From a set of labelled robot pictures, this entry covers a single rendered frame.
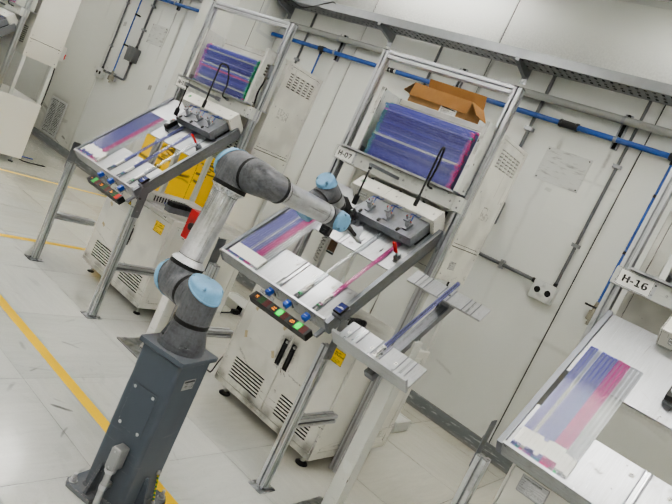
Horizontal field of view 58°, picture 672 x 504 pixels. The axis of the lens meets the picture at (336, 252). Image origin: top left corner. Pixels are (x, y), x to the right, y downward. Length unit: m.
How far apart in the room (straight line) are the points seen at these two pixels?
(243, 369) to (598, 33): 3.03
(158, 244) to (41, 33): 3.33
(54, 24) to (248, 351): 4.31
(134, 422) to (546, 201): 2.94
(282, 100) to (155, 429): 2.30
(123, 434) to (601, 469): 1.45
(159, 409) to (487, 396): 2.59
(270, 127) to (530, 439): 2.43
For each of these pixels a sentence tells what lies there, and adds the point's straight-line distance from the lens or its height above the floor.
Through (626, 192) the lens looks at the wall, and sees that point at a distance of 4.02.
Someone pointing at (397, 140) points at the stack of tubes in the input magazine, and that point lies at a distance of 2.86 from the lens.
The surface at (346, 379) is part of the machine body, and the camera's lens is 2.65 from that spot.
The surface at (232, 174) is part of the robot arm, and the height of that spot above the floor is 1.11.
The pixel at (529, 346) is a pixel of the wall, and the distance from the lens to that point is 4.03.
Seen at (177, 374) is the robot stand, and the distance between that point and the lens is 1.93.
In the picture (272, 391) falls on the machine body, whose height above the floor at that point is 0.21.
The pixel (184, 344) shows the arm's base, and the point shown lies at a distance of 1.94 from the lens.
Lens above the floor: 1.27
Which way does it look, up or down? 7 degrees down
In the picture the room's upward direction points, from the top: 25 degrees clockwise
